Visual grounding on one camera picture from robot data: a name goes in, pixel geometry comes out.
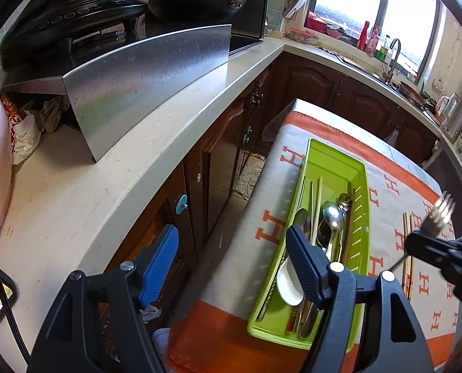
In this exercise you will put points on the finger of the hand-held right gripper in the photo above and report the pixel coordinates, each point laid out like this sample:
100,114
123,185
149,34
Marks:
437,250

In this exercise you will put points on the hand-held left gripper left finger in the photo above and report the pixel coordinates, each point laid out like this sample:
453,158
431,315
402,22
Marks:
159,264

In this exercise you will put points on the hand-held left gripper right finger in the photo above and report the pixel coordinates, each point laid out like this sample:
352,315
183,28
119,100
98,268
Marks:
304,264

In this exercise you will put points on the white ceramic spoon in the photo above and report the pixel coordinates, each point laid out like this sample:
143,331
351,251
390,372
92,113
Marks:
289,283

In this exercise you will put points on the metal fork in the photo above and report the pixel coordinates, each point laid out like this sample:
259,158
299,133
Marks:
435,221

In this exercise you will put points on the large metal spoon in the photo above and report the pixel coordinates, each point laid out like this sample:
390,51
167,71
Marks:
334,217

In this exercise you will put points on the white chopstick red striped end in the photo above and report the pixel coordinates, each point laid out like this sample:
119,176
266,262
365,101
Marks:
319,202

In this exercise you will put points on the brown wooden chopstick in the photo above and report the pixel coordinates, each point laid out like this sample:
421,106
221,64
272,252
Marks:
351,209

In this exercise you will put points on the green plastic tray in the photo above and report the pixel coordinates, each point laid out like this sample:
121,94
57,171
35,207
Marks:
332,163

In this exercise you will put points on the orange white printed blanket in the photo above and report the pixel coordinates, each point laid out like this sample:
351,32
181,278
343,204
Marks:
246,272

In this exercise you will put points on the blue round cabinet lock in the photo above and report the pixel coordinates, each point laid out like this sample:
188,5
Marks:
182,204

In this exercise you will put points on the beige stone kitchen countertop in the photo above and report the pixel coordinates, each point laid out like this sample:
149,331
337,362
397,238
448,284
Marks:
98,186

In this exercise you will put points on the patterned floor cloth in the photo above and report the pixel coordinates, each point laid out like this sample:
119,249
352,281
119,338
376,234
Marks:
250,178

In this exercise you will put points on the clear plastic bag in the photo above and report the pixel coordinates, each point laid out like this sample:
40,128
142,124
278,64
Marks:
393,138

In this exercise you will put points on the white electric kettle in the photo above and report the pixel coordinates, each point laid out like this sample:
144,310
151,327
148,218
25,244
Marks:
454,114

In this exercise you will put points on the red round pan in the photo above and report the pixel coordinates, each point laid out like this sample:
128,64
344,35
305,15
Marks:
409,92

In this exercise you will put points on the crumpled grey cloth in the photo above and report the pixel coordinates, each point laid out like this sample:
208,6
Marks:
54,114

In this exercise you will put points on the steel splash guard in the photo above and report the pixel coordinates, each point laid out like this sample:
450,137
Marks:
137,81

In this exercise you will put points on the red white plastic bag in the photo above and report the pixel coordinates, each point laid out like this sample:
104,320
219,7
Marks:
22,132

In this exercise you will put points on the metal sink faucet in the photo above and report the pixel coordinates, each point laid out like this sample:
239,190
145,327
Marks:
394,52

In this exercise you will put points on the green bottle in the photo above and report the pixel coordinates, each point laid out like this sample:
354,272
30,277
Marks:
385,50

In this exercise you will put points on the pink bottle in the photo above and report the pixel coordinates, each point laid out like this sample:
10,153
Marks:
374,42

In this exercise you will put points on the red bottle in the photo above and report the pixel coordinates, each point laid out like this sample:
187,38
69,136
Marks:
364,37

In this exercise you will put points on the clear lidded food container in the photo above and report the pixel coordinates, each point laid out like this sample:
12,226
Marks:
301,35

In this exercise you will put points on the red bowl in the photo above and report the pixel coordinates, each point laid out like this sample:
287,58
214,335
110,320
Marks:
315,22

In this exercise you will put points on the black frying pan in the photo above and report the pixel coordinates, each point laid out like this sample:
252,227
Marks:
192,7

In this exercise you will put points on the black electric griddle red rim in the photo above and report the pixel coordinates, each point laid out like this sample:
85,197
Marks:
79,11

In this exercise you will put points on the kitchen window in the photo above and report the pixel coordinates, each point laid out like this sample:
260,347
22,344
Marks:
347,0

